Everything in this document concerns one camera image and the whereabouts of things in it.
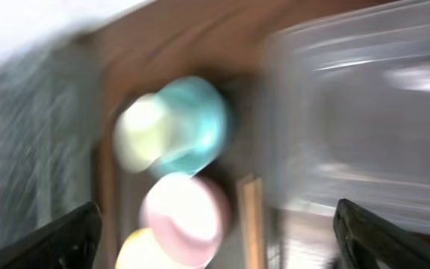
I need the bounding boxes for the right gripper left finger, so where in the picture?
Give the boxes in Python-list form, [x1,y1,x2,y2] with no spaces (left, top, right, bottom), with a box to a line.
[0,202,102,269]

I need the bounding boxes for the light blue bowl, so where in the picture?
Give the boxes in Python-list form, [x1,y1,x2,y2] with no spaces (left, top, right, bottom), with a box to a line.
[149,76,231,177]

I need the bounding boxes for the dark brown serving tray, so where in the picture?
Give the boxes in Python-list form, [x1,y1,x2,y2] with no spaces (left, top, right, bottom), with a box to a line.
[97,69,260,269]

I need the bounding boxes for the left wooden chopstick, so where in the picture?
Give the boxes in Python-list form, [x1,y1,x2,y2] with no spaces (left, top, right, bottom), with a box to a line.
[236,173,254,269]

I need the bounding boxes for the grey plastic dish rack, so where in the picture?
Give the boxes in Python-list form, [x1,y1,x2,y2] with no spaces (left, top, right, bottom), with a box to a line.
[0,43,102,249]

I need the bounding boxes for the yellow plate with food scraps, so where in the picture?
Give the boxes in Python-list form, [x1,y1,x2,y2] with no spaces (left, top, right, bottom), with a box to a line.
[115,228,190,269]

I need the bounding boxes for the wooden chopstick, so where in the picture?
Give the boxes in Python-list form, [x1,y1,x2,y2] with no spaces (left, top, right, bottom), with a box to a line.
[249,178,266,269]
[236,173,254,269]

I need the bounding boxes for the cream plastic cup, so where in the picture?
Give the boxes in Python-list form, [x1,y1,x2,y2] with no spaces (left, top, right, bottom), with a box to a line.
[113,93,173,173]

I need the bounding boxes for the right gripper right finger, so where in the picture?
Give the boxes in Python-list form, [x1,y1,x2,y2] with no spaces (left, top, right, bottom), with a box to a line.
[333,199,430,269]

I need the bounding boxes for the right wooden chopstick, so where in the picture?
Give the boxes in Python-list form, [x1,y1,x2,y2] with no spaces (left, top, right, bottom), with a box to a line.
[249,178,266,269]

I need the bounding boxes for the clear plastic bin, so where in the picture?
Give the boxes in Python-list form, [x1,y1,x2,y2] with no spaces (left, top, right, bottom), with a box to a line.
[261,1,430,235]

